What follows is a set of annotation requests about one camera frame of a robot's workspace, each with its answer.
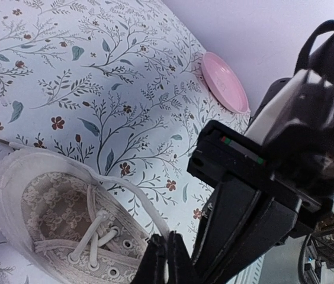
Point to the pink round plate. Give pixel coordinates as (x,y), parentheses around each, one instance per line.
(224,84)

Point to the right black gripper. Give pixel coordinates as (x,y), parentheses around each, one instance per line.
(248,213)

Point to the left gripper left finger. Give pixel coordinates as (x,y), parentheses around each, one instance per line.
(152,267)

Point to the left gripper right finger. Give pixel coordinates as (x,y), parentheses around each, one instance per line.
(180,268)

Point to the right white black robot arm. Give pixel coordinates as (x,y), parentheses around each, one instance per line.
(332,47)

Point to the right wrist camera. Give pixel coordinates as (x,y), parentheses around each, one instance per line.
(296,132)

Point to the floral patterned table mat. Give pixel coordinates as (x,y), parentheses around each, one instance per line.
(116,85)

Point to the cream white sneaker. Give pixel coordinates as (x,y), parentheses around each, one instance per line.
(57,213)

